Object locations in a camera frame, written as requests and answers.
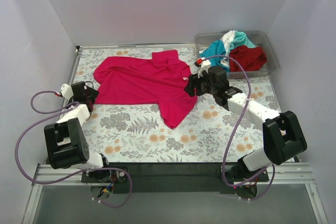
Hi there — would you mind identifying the clear plastic bin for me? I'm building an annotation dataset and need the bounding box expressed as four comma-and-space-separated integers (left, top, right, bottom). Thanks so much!
195, 30, 279, 79

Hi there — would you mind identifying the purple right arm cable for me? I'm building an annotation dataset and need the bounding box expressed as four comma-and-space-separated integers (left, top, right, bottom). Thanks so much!
199, 55, 276, 201

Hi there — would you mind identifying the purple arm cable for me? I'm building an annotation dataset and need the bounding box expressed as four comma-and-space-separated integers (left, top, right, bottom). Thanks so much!
14, 90, 133, 208
199, 55, 276, 201

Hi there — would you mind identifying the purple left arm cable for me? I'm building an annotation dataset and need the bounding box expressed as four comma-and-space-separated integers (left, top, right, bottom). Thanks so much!
14, 90, 133, 208

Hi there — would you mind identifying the dark red t shirt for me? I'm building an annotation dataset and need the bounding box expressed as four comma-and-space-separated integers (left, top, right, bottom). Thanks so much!
229, 46, 267, 71

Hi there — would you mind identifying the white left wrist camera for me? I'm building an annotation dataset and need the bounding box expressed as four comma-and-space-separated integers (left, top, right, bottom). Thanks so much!
54, 83, 74, 100

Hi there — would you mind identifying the teal blue t shirt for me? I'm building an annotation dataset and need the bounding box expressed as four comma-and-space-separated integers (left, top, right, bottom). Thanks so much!
199, 40, 230, 72

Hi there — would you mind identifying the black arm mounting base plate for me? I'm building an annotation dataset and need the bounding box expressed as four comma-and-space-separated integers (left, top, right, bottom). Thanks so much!
81, 162, 258, 194

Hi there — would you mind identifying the floral patterned table mat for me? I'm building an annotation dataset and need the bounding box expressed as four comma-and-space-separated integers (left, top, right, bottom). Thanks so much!
69, 46, 281, 163

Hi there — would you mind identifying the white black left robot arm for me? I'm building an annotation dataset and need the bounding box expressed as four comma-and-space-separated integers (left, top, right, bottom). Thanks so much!
44, 81, 112, 182

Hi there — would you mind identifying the pink t shirt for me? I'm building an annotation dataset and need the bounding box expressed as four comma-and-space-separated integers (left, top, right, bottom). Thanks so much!
93, 50, 197, 129

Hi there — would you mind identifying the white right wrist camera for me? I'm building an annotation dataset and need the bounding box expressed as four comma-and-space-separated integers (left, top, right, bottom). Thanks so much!
194, 58, 212, 78

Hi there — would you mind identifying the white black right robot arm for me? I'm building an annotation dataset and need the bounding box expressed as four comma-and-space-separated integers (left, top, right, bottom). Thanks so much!
184, 66, 307, 181

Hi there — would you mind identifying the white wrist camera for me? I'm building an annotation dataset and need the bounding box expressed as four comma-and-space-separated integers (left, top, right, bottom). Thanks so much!
194, 58, 212, 78
54, 83, 74, 100

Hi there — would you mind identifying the white and aqua t shirt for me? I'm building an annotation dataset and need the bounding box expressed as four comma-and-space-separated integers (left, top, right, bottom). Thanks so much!
220, 30, 256, 56

